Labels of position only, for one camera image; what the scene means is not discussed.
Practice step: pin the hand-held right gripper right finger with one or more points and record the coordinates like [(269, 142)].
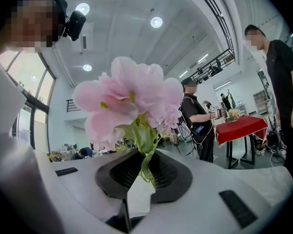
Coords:
[(205, 179)]

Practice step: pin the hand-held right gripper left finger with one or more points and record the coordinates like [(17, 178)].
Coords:
[(83, 181)]

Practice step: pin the pink artificial flowers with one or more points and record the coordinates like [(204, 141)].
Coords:
[(127, 99)]

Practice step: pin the table with red cloth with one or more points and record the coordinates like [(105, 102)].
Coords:
[(241, 130)]

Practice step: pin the small pale flower arrangement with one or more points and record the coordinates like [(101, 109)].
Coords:
[(234, 114)]

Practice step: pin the white shelf unit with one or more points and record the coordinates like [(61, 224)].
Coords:
[(261, 102)]

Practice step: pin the long ceiling strip light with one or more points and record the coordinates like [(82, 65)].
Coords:
[(183, 74), (222, 84), (203, 58)]

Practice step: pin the round ceiling light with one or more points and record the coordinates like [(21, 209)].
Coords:
[(87, 67), (82, 8), (156, 22)]

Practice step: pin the black mezzanine railing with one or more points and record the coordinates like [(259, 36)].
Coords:
[(215, 64)]

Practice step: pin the person's white shirt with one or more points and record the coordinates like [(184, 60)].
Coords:
[(3, 91)]

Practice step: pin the ceiling air vent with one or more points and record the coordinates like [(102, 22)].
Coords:
[(84, 41)]

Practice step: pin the person's head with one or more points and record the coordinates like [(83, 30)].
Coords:
[(31, 23)]

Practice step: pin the black wall rack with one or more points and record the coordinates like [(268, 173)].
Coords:
[(72, 105)]

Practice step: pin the black head-worn camera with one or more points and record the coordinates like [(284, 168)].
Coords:
[(76, 25)]

